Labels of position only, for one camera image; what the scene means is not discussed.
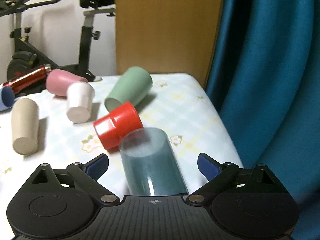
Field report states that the teal curtain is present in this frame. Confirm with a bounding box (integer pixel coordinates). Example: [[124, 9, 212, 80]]
[[206, 0, 319, 239]]

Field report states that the beige tall cup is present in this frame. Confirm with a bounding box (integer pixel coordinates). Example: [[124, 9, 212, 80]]
[[11, 98, 39, 155]]

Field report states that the pink cup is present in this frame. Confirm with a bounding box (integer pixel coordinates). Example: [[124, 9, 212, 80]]
[[46, 69, 88, 97]]

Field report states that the blue cup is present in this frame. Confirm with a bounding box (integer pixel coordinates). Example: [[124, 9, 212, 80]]
[[0, 87, 15, 111]]

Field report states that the translucent teal glass cup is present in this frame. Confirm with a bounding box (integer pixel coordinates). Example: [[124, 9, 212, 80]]
[[119, 127, 188, 196]]

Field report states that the red plastic cup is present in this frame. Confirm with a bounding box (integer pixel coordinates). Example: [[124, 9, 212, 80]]
[[93, 102, 143, 150]]

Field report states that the black exercise bike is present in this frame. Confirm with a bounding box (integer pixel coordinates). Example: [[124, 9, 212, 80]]
[[1, 0, 116, 82]]

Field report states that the floral patterned bed sheet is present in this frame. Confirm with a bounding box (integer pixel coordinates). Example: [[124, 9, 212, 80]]
[[0, 73, 245, 202]]

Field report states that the wooden wardrobe panel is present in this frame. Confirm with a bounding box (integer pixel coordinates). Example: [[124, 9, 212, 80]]
[[116, 0, 223, 86]]

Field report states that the white small cup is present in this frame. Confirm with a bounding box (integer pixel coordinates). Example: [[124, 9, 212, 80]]
[[66, 81, 95, 124]]

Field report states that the red metallic bottle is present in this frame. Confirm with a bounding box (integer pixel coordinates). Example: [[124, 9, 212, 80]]
[[1, 64, 52, 95]]

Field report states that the green tall cup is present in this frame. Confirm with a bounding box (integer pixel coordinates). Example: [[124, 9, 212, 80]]
[[104, 66, 153, 112]]

